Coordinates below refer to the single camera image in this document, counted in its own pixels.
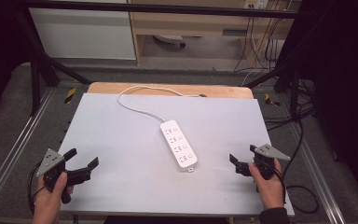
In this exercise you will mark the white floor power strip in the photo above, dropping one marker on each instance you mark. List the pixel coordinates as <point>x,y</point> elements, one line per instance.
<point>169,39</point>

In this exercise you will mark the white board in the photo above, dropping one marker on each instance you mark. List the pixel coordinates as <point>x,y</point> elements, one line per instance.
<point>143,186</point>

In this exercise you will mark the white cabinet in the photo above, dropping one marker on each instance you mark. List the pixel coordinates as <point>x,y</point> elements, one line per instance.
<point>84,31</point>

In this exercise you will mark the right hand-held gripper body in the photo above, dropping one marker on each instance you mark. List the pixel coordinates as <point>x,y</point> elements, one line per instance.
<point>265,161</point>

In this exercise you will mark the person's right hand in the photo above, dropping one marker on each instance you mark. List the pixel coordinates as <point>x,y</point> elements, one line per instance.
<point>268,189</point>

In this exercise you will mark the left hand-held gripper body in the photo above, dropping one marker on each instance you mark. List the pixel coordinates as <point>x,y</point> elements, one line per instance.
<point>50,162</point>

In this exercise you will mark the aluminium rail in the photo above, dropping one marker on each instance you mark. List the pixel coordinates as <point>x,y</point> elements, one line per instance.
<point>318,168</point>
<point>11,146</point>

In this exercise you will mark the white wall socket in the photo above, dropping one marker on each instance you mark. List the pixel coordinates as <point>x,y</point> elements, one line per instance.
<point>256,3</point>

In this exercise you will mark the black metal stand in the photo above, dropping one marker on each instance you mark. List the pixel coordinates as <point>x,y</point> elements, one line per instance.
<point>293,77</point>
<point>36,71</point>

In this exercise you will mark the person's left hand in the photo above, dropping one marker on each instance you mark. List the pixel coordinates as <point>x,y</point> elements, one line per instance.
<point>48,199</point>

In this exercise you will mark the black metal frame bar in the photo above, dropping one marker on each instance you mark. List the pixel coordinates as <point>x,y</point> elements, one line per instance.
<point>155,8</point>

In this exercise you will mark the wooden desk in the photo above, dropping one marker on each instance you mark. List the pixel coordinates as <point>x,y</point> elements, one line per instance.
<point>199,26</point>

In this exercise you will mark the wooden table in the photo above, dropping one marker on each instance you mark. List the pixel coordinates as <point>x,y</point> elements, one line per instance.
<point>217,91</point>

